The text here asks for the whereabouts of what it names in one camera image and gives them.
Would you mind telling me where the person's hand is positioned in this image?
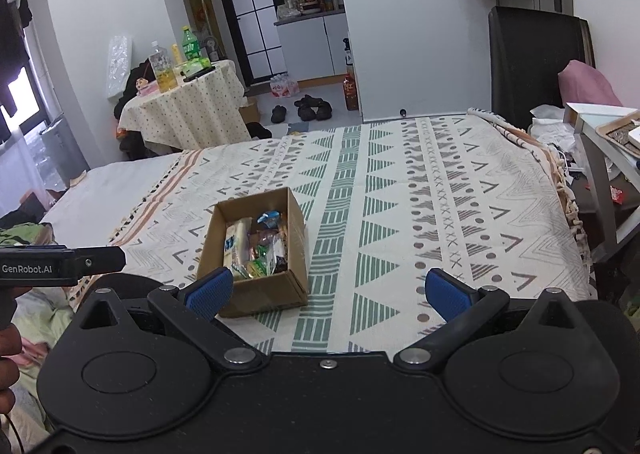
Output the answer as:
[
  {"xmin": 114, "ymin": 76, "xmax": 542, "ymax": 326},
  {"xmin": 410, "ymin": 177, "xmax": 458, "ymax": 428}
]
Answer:
[{"xmin": 0, "ymin": 324, "xmax": 22, "ymax": 414}]

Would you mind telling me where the pink cloth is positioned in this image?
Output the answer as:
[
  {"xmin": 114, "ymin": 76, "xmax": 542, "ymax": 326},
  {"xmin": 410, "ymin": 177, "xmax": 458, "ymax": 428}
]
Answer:
[{"xmin": 558, "ymin": 60, "xmax": 623, "ymax": 106}]

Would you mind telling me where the green trimmed cake pack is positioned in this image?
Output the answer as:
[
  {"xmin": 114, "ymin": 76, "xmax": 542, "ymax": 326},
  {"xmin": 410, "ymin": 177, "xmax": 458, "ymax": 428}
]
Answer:
[{"xmin": 245, "ymin": 255, "xmax": 278, "ymax": 278}]

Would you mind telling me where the blue candy wrapper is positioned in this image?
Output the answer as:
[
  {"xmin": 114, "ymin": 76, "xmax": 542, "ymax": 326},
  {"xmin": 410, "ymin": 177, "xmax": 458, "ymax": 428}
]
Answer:
[{"xmin": 256, "ymin": 210, "xmax": 282, "ymax": 230}]

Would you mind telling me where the black shoes pile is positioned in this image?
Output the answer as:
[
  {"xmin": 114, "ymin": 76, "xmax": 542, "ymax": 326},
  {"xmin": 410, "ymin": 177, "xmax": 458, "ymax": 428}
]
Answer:
[{"xmin": 270, "ymin": 94, "xmax": 333, "ymax": 124}]

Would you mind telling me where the yellow oil bottle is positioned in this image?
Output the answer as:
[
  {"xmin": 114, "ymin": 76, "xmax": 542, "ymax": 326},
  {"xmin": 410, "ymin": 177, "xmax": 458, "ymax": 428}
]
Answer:
[{"xmin": 149, "ymin": 40, "xmax": 178, "ymax": 93}]

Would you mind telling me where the white long cracker pack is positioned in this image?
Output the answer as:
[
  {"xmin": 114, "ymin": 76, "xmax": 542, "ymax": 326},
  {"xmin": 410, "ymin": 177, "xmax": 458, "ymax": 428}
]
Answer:
[{"xmin": 224, "ymin": 218, "xmax": 252, "ymax": 280}]

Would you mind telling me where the pink white plastic bag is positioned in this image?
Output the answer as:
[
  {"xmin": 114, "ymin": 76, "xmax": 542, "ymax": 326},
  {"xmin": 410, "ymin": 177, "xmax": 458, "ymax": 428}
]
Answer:
[{"xmin": 269, "ymin": 73, "xmax": 299, "ymax": 98}]

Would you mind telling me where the white side table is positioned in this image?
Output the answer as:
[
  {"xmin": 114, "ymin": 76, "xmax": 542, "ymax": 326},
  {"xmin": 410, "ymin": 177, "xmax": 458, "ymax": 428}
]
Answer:
[{"xmin": 564, "ymin": 103, "xmax": 639, "ymax": 262}]

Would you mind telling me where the black white snack pack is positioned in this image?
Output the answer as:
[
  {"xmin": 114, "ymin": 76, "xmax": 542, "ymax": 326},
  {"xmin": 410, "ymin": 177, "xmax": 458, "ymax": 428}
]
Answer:
[{"xmin": 272, "ymin": 237, "xmax": 288, "ymax": 274}]

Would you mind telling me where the black chair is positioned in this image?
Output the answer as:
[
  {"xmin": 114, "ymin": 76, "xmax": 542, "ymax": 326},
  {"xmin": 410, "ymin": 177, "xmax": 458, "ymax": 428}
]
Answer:
[{"xmin": 488, "ymin": 6, "xmax": 596, "ymax": 129}]

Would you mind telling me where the green soda bottle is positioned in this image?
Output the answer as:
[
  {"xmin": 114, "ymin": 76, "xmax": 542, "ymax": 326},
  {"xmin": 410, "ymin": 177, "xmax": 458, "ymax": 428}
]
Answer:
[{"xmin": 182, "ymin": 26, "xmax": 201, "ymax": 62}]

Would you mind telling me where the white kitchen cabinet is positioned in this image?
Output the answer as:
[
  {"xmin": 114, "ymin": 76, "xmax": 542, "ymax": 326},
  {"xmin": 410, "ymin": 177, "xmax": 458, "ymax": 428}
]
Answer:
[{"xmin": 274, "ymin": 11, "xmax": 348, "ymax": 81}]

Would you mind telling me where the round table with dotted cloth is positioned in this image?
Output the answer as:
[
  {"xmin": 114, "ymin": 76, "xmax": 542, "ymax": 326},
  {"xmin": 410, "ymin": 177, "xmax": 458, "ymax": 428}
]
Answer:
[{"xmin": 118, "ymin": 60, "xmax": 250, "ymax": 151}]

